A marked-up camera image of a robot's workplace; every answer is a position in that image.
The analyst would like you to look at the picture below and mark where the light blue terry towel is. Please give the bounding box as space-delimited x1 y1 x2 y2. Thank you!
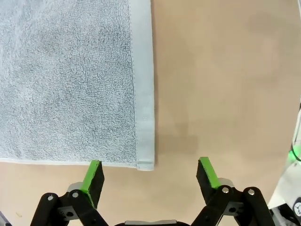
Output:
0 0 155 171

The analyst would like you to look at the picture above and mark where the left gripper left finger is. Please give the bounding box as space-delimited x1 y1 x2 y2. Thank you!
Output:
30 160 109 226

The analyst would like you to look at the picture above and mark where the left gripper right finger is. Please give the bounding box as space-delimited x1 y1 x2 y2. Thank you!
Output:
191 156 276 226

